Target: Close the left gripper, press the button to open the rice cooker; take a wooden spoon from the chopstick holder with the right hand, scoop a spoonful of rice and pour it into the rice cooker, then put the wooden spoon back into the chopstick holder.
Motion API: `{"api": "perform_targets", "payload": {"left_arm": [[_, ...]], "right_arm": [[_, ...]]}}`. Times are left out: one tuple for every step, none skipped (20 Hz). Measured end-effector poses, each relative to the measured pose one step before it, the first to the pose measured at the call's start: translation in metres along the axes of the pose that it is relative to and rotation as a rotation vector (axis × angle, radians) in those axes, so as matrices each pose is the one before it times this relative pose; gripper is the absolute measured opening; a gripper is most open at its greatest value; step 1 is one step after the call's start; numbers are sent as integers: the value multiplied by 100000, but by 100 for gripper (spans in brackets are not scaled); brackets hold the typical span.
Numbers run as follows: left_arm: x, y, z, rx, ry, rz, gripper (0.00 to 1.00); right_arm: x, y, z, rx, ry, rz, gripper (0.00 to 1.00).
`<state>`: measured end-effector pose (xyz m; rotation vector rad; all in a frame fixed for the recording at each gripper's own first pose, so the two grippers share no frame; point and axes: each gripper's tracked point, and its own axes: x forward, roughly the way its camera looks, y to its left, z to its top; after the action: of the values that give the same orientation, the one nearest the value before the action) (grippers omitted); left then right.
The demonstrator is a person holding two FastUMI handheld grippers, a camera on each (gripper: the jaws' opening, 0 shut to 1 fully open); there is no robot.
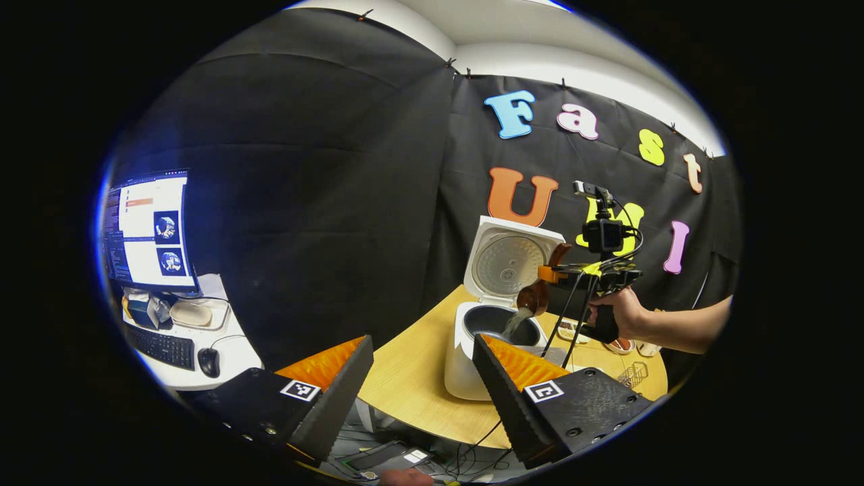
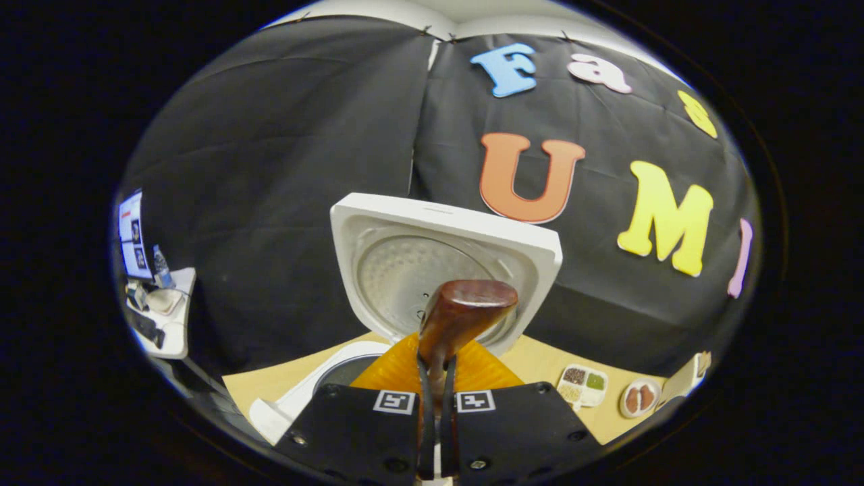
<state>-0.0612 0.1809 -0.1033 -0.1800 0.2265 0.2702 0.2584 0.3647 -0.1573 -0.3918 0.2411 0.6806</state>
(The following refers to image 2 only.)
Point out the clear water bottle blue label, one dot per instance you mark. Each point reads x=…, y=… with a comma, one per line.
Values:
x=162, y=268

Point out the white divided grain tray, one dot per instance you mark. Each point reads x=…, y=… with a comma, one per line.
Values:
x=582, y=388

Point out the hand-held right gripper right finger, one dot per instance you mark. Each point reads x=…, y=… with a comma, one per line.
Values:
x=520, y=439

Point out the small white dish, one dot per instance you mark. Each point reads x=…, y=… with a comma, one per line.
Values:
x=164, y=302

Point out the white toaster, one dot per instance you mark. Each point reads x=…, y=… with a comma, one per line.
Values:
x=680, y=383

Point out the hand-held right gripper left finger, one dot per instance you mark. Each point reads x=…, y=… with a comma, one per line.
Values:
x=351, y=439

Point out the white rice cooker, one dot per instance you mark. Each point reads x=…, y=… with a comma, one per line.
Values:
x=526, y=256

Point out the brown wooden spoon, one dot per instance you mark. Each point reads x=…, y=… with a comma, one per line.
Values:
x=459, y=310

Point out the computer monitor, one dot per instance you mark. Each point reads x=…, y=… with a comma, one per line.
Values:
x=133, y=236

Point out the brown meat piece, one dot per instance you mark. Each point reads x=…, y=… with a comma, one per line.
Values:
x=632, y=401
x=646, y=397

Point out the black backdrop cloth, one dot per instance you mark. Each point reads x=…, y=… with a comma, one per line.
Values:
x=270, y=169

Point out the black keyboard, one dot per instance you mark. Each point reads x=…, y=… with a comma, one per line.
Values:
x=145, y=327

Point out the white round plate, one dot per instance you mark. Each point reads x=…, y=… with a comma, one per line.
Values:
x=651, y=412

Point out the toast slice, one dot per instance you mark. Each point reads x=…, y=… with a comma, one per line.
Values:
x=704, y=363

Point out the white side table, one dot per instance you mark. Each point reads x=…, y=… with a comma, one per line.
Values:
x=179, y=334

